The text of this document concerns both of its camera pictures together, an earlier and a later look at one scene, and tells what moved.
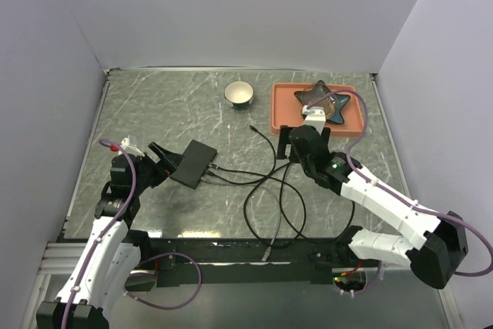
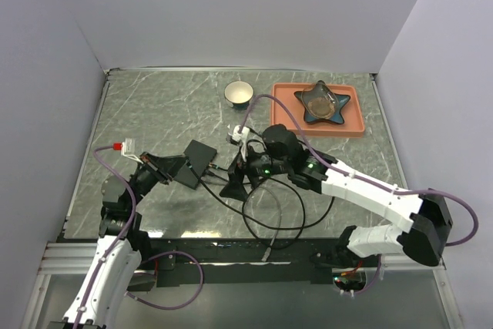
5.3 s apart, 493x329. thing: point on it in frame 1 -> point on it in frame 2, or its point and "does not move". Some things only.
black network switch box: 193,165 does not move
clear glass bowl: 322,95 does not move
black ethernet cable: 301,236 -> 263,223
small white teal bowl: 239,93 does not move
